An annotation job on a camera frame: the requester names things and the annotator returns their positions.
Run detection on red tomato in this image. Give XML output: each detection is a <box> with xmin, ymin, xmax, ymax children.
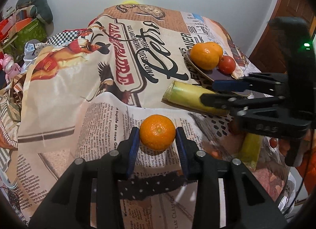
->
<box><xmin>217</xmin><ymin>56</ymin><xmax>236</xmax><ymax>74</ymax></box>

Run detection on green sugarcane piece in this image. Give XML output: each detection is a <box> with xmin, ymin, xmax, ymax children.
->
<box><xmin>162</xmin><ymin>81</ymin><xmax>228</xmax><ymax>116</ymax></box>

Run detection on large orange with Dole sticker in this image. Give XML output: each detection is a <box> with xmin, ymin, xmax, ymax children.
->
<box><xmin>190</xmin><ymin>42</ymin><xmax>220</xmax><ymax>70</ymax></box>

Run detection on large plain orange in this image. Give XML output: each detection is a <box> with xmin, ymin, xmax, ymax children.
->
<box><xmin>206</xmin><ymin>42</ymin><xmax>223</xmax><ymax>57</ymax></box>

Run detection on small tangerine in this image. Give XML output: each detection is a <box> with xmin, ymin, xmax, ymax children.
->
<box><xmin>278</xmin><ymin>139</ymin><xmax>290</xmax><ymax>157</ymax></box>
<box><xmin>139</xmin><ymin>114</ymin><xmax>176</xmax><ymax>152</ymax></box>

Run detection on brown wooden door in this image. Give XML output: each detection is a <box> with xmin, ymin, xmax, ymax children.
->
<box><xmin>250</xmin><ymin>0</ymin><xmax>315</xmax><ymax>73</ymax></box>

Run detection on dark purple plate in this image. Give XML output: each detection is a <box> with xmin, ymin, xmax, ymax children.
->
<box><xmin>185</xmin><ymin>48</ymin><xmax>251</xmax><ymax>97</ymax></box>

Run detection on lower yellow sugarcane piece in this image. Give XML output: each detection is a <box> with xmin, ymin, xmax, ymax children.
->
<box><xmin>238</xmin><ymin>133</ymin><xmax>263</xmax><ymax>171</ymax></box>

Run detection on retro newspaper print tablecloth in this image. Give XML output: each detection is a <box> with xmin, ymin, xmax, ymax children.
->
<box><xmin>0</xmin><ymin>4</ymin><xmax>292</xmax><ymax>229</ymax></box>

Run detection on yellow foam tube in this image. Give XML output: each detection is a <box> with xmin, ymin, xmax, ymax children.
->
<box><xmin>122</xmin><ymin>0</ymin><xmax>139</xmax><ymax>5</ymax></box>

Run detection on pink rabbit toy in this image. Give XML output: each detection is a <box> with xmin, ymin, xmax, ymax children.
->
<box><xmin>1</xmin><ymin>54</ymin><xmax>21</xmax><ymax>84</ymax></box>

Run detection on checkered cloth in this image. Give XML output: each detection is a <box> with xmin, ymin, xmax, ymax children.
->
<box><xmin>47</xmin><ymin>30</ymin><xmax>80</xmax><ymax>47</ymax></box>

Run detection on green storage box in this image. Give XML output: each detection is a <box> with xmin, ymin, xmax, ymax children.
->
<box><xmin>3</xmin><ymin>19</ymin><xmax>47</xmax><ymax>57</ymax></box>

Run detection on grey green plush toy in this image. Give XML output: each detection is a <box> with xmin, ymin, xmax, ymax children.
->
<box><xmin>16</xmin><ymin>0</ymin><xmax>53</xmax><ymax>25</ymax></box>

